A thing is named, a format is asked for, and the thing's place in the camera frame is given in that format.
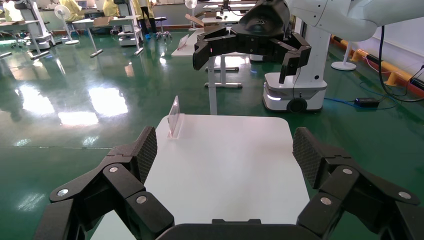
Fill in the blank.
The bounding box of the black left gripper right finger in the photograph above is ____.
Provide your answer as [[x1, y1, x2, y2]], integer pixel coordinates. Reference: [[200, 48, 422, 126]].
[[292, 126, 424, 240]]

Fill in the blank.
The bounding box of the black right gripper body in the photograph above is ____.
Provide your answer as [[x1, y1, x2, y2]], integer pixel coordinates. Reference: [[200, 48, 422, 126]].
[[230, 0, 292, 56]]

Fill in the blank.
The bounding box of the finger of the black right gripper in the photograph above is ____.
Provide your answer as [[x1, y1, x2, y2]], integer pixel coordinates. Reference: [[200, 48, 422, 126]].
[[192, 26, 248, 71], [269, 32, 313, 85]]

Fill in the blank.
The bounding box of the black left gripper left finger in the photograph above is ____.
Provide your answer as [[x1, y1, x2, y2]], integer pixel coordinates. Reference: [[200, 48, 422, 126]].
[[33, 125, 175, 240]]

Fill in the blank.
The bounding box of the open brown cardboard box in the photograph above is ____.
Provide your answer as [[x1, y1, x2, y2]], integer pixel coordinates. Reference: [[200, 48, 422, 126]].
[[184, 13, 220, 33]]

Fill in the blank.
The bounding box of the clear acrylic sign holder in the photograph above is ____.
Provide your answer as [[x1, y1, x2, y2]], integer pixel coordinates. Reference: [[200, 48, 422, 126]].
[[176, 34, 190, 52], [166, 95, 185, 140]]

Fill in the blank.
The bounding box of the white wheeled robot with column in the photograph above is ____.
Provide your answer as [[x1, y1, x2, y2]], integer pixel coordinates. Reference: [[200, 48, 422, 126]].
[[262, 18, 332, 114]]

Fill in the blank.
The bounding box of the white table with metal legs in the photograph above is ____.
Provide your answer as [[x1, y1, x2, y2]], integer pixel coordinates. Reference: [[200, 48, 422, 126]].
[[170, 27, 251, 116]]

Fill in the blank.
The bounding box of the white standing fan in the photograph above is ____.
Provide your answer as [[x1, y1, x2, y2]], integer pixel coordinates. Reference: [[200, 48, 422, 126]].
[[53, 4, 80, 46], [184, 0, 199, 32]]

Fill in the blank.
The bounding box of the white round-base stand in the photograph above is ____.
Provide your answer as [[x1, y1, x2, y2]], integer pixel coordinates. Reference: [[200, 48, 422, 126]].
[[330, 41, 358, 72]]

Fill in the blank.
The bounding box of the black stool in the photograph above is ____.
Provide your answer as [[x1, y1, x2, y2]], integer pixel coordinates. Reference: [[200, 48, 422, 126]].
[[153, 16, 172, 41]]

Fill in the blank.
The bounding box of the person in yellow coat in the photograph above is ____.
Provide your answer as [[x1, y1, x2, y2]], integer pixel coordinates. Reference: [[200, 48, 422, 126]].
[[2, 0, 25, 23], [102, 0, 120, 18], [59, 0, 86, 23], [132, 0, 159, 40]]

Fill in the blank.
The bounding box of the black power adapter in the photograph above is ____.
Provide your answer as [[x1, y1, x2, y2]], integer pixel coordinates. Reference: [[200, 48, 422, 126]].
[[354, 97, 381, 109]]

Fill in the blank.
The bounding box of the yellow black floor barrier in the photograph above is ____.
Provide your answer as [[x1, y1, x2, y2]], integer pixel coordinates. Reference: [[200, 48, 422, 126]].
[[330, 34, 424, 98]]

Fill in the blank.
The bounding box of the white desk with metal legs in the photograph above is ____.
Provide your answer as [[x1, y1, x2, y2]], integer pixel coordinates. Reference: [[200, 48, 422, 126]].
[[0, 19, 42, 61], [70, 15, 145, 59]]

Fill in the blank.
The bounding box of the blue floor cable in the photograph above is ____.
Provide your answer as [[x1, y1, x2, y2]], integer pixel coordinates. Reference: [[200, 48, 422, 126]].
[[323, 82, 398, 111]]

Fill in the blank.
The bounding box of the black hanging cable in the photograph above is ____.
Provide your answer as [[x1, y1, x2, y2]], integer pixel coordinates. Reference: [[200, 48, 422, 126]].
[[378, 25, 424, 104]]

